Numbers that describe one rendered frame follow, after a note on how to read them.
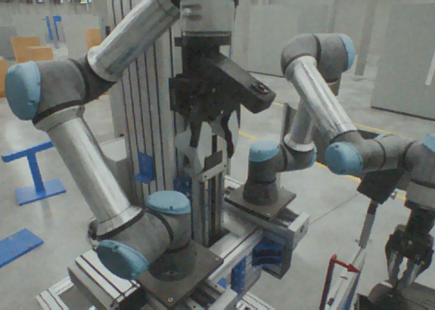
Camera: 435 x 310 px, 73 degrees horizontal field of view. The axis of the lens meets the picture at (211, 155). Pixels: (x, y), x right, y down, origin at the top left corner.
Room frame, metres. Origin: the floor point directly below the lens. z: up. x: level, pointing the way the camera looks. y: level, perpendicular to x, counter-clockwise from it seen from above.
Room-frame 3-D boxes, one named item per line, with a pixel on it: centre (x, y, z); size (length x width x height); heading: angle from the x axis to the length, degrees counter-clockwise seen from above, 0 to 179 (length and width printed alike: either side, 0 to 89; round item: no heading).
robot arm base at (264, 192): (1.06, -0.20, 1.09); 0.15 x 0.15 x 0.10
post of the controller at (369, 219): (0.95, -0.62, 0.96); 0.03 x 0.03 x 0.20; 50
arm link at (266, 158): (1.06, -0.21, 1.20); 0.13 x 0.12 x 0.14; 105
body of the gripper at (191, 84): (0.47, 0.01, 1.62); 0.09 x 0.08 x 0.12; 50
